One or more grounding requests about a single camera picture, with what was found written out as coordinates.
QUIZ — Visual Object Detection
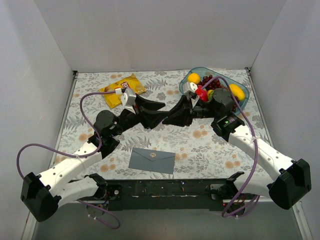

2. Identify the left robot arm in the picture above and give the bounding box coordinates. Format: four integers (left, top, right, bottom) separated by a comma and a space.
20, 95, 167, 222

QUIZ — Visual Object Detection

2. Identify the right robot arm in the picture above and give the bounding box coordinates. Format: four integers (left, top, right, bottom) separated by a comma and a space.
163, 88, 312, 210

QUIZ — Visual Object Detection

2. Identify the yellow Lays chips bag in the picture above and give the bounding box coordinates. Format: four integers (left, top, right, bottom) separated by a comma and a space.
99, 73, 147, 109

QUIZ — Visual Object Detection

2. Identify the green ball fruit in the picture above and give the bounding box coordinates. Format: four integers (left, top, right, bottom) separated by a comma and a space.
208, 90, 214, 101

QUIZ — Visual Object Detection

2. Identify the yellow lemon left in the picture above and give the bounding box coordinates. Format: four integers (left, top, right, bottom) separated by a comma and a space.
187, 72, 201, 85

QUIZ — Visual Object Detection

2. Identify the purple grape bunch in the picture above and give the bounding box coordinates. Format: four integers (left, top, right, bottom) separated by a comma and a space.
198, 75, 238, 113

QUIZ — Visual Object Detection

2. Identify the teal plastic fruit basket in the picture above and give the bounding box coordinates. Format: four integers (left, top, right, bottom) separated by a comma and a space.
179, 67, 250, 110

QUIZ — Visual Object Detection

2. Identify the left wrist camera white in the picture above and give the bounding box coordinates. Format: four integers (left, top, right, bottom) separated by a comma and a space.
120, 88, 136, 114

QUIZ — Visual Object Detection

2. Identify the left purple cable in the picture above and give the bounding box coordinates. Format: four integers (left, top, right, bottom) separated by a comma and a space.
16, 89, 123, 230

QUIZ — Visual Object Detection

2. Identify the purple cable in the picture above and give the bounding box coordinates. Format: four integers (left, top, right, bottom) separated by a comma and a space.
16, 89, 123, 230
202, 75, 261, 218

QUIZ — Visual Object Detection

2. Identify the aluminium frame rail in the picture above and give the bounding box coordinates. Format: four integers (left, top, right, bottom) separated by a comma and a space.
31, 181, 301, 204

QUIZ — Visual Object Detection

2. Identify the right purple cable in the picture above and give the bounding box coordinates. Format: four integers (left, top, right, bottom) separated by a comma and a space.
202, 75, 261, 218

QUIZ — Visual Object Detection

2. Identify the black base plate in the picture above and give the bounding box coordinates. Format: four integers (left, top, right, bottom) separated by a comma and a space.
77, 179, 257, 212

